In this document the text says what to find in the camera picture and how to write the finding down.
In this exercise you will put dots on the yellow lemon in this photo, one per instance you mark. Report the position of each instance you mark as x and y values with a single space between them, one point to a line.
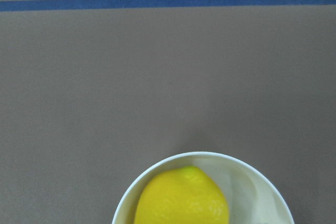
183 195

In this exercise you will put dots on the white bowl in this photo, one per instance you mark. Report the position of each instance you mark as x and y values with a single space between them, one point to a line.
251 197

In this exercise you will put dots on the brown paper table cover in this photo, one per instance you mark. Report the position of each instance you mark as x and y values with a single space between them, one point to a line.
92 98

